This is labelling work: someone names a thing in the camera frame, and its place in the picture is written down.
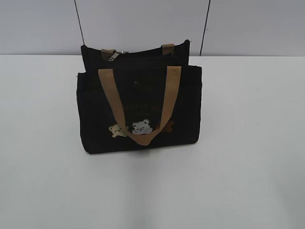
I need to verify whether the silver metal zipper pull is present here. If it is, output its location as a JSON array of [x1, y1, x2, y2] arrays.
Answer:
[[108, 51, 128, 62]]

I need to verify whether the black canvas tote bag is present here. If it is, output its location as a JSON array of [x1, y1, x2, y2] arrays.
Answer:
[[76, 40, 202, 154]]

